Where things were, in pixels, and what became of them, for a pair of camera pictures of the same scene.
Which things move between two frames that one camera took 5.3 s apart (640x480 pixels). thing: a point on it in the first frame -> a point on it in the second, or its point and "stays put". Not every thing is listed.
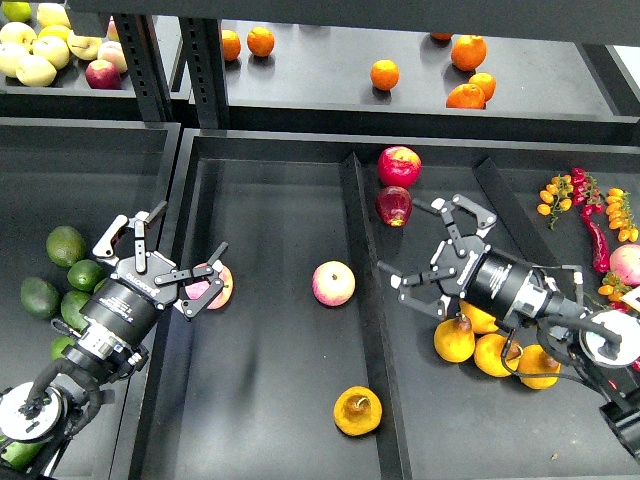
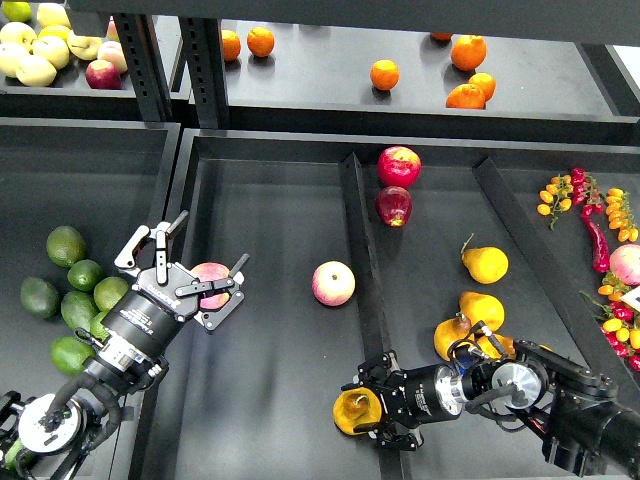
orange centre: x=384 y=74 stays put
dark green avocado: x=84 y=275 stays put
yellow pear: x=357 y=410 stays put
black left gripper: x=129 y=302 -> x=149 y=312
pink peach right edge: x=624 y=262 stays put
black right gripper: x=490 y=280 -> x=410 y=397
